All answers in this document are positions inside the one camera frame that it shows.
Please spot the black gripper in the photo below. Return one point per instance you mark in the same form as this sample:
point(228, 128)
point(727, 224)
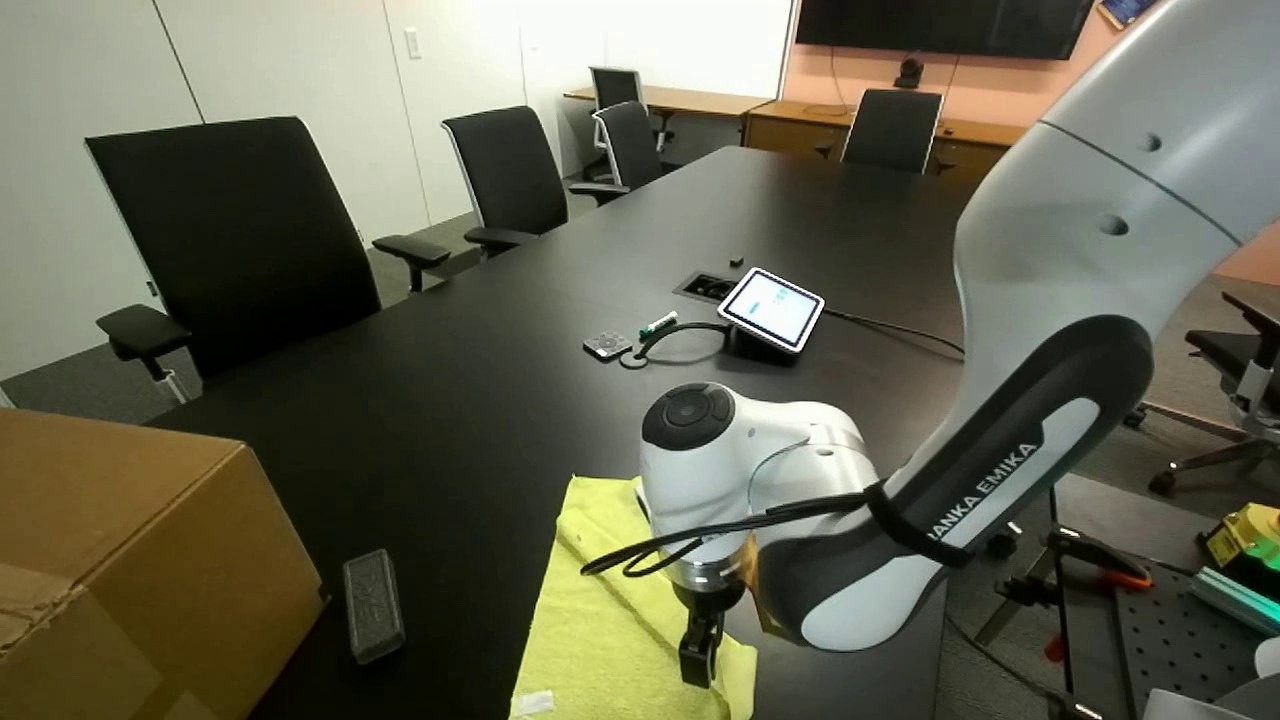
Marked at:
point(706, 590)

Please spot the yellow towel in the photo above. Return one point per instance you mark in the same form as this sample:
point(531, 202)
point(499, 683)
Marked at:
point(609, 645)

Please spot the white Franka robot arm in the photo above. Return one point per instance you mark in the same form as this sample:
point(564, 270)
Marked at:
point(1069, 256)

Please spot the small black phone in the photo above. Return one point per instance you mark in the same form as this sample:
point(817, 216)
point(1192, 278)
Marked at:
point(607, 350)

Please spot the tablet with white screen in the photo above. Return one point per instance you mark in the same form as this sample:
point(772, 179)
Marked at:
point(772, 311)

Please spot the far grey office chair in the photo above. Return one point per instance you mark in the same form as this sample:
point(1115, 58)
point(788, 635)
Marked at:
point(630, 149)

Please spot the black chair at table end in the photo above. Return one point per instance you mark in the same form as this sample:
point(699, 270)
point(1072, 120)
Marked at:
point(894, 128)

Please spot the green yellow box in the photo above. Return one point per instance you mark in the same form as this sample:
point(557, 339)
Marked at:
point(1245, 534)

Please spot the brown cardboard box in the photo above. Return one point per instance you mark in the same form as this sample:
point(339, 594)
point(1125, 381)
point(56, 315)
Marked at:
point(143, 575)

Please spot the office chair far right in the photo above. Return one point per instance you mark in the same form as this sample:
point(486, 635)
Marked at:
point(1248, 381)

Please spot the large black office chair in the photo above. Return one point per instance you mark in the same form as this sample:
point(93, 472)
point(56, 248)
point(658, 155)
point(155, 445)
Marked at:
point(243, 235)

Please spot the red handled pliers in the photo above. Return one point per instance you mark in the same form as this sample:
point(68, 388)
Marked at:
point(1072, 547)

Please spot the wall mounted television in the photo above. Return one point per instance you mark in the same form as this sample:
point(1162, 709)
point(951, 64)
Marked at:
point(1026, 31)

